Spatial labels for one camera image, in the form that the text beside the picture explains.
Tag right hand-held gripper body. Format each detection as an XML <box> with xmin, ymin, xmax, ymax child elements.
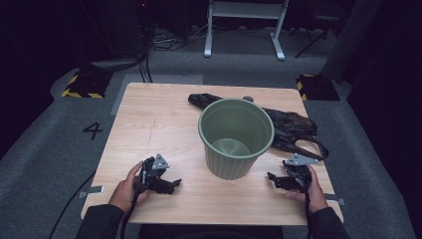
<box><xmin>282</xmin><ymin>152</ymin><xmax>319</xmax><ymax>193</ymax></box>

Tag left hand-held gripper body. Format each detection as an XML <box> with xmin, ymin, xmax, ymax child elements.
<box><xmin>135</xmin><ymin>152</ymin><xmax>171</xmax><ymax>195</ymax></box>

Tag black plastic trash bag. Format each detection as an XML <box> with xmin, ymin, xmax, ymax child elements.
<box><xmin>187</xmin><ymin>93</ymin><xmax>330</xmax><ymax>162</ymax></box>

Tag green ribbed trash bin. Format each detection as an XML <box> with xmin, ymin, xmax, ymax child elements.
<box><xmin>197</xmin><ymin>98</ymin><xmax>276</xmax><ymax>181</ymax></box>

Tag person's right hand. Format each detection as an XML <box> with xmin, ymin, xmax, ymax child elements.
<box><xmin>286</xmin><ymin>164</ymin><xmax>329</xmax><ymax>214</ymax></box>

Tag person's left hand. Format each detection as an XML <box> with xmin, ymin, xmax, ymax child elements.
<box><xmin>108</xmin><ymin>160</ymin><xmax>151</xmax><ymax>213</ymax></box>

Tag grey tape strip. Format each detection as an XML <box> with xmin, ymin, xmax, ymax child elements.
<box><xmin>323</xmin><ymin>193</ymin><xmax>346</xmax><ymax>206</ymax></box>
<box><xmin>78</xmin><ymin>185</ymin><xmax>105</xmax><ymax>199</ymax></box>

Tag person's dark clothed torso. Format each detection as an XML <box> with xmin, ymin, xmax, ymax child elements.
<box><xmin>138</xmin><ymin>224</ymin><xmax>285</xmax><ymax>239</ymax></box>

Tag black yellow striped floor base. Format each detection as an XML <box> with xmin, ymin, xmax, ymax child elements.
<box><xmin>296</xmin><ymin>74</ymin><xmax>341</xmax><ymax>102</ymax></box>
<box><xmin>61</xmin><ymin>70</ymin><xmax>113</xmax><ymax>100</ymax></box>

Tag black stand with round base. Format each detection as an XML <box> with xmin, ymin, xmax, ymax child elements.
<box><xmin>89</xmin><ymin>0</ymin><xmax>150</xmax><ymax>73</ymax></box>

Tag black tripod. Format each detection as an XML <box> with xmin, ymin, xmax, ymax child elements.
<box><xmin>288</xmin><ymin>19</ymin><xmax>342</xmax><ymax>59</ymax></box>

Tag grey curtain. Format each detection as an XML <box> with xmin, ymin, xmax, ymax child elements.
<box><xmin>319</xmin><ymin>0</ymin><xmax>382</xmax><ymax>81</ymax></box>

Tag right hand-held gripper cable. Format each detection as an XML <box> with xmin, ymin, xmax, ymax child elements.
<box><xmin>303</xmin><ymin>190</ymin><xmax>315</xmax><ymax>239</ymax></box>

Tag black floor cable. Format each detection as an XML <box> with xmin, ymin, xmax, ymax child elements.
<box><xmin>49</xmin><ymin>170</ymin><xmax>98</xmax><ymax>239</ymax></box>

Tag black hanging stand cables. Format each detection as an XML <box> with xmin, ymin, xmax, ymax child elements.
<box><xmin>138</xmin><ymin>49</ymin><xmax>154</xmax><ymax>84</ymax></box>

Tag bundle of floor cables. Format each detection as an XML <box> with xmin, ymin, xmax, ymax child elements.
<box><xmin>150</xmin><ymin>23</ymin><xmax>213</xmax><ymax>53</ymax></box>

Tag white metal stand frame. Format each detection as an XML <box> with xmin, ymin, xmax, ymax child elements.
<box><xmin>203</xmin><ymin>0</ymin><xmax>291</xmax><ymax>62</ymax></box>

